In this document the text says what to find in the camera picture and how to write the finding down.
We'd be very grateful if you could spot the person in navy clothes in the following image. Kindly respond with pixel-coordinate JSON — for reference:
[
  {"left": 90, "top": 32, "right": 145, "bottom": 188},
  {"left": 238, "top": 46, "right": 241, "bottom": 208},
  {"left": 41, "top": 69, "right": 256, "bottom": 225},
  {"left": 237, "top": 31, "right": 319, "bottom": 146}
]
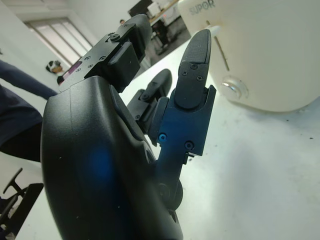
[{"left": 0, "top": 59, "right": 59, "bottom": 163}]

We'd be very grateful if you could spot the black office chair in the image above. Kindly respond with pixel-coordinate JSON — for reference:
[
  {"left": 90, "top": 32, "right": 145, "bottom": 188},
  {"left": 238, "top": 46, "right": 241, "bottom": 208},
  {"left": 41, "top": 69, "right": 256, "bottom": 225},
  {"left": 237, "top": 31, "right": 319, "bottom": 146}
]
[{"left": 0, "top": 167, "right": 45, "bottom": 237}]

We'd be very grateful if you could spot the black computer monitor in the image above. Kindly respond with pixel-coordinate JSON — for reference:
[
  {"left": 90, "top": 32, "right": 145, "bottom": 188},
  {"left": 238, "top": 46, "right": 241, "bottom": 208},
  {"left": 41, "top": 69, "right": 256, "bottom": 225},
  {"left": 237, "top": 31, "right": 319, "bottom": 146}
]
[{"left": 127, "top": 0, "right": 161, "bottom": 20}]

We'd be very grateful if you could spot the cream white two-slot toaster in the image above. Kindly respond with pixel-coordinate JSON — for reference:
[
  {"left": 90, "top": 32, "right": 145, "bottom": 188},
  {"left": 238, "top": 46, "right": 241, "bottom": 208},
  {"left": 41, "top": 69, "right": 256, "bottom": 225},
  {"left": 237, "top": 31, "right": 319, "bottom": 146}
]
[{"left": 177, "top": 0, "right": 320, "bottom": 113}]

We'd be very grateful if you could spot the window with blinds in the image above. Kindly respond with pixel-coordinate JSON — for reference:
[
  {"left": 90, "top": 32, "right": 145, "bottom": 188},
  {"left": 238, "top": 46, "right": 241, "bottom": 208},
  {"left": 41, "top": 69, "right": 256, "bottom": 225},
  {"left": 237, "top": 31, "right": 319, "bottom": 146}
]
[{"left": 24, "top": 16, "right": 94, "bottom": 71}]

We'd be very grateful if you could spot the wooden top workbench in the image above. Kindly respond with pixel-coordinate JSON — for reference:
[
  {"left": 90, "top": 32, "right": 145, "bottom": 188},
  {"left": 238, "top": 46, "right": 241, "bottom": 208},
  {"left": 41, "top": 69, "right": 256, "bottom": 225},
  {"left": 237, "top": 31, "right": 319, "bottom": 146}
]
[{"left": 148, "top": 4, "right": 187, "bottom": 33}]

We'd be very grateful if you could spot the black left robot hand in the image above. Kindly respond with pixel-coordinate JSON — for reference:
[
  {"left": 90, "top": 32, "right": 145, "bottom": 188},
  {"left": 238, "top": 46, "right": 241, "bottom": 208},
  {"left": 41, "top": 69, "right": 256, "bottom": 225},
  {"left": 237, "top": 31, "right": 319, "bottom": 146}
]
[{"left": 39, "top": 14, "right": 217, "bottom": 240}]

